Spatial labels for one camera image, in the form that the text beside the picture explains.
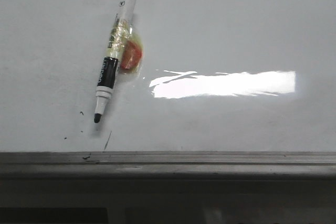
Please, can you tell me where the grey aluminium whiteboard tray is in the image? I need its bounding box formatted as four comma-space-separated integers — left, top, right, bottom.
1, 151, 335, 223

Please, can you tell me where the red magnet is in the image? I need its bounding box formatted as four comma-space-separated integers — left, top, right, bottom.
106, 22, 143, 73

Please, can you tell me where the black white whiteboard marker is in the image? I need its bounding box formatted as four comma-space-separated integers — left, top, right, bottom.
93, 0, 137, 123

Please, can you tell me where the white whiteboard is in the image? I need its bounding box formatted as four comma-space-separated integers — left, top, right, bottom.
1, 0, 335, 152

